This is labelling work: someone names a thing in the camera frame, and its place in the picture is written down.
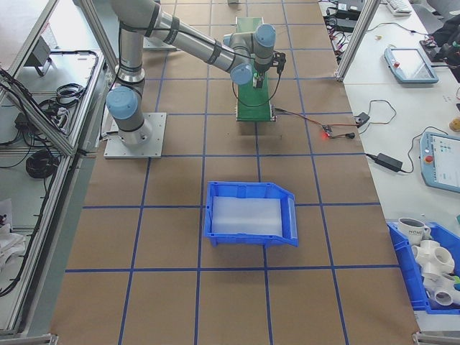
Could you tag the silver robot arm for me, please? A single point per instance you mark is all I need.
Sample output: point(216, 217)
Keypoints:
point(131, 54)

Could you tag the green conveyor belt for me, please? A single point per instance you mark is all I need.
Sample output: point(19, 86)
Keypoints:
point(253, 97)

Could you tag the small controller circuit board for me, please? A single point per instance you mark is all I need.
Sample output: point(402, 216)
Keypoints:
point(326, 128)

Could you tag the power strip with red switches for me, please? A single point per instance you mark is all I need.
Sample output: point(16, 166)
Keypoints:
point(338, 45)

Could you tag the black power adapter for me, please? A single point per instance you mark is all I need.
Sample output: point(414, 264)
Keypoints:
point(348, 23)
point(389, 161)

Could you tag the black barrel connector with lead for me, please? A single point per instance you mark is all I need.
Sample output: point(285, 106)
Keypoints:
point(349, 135)

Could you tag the black computer with labels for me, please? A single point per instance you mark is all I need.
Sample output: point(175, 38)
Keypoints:
point(350, 6)

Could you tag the blue teach pendant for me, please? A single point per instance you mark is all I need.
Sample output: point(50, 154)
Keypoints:
point(411, 64)
point(440, 158)

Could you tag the white keyboard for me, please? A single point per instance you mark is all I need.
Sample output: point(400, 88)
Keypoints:
point(399, 7)

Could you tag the blue plastic bin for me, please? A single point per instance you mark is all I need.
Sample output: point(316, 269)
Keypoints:
point(215, 239)

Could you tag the yellow drink can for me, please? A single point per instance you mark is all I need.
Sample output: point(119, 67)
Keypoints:
point(455, 124)

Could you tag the white mug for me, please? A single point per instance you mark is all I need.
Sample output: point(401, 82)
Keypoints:
point(409, 228)

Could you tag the grey metal box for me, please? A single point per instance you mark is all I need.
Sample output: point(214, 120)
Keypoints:
point(39, 54)

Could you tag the blue bin with pipe fittings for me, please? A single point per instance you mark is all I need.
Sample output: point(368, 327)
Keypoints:
point(402, 258)

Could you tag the black power brick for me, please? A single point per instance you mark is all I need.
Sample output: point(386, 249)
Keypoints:
point(22, 122)

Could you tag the white pipe cross fitting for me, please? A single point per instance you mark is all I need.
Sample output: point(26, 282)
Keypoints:
point(433, 257)

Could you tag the white cloth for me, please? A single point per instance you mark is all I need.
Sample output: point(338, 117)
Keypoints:
point(9, 244)

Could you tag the aluminium extrusion bar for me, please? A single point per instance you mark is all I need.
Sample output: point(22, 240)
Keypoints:
point(438, 339)
point(28, 340)

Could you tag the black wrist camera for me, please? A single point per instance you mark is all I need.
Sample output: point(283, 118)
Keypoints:
point(281, 61)

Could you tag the aluminium extrusion post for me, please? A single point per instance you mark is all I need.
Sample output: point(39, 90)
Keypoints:
point(354, 39)

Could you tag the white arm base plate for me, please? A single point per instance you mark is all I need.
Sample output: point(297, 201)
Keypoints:
point(158, 45)
point(154, 143)

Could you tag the small black switch box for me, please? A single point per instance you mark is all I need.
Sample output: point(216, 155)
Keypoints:
point(362, 118)

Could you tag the V-shaped metal bar frame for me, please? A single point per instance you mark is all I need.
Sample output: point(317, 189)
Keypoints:
point(99, 39)

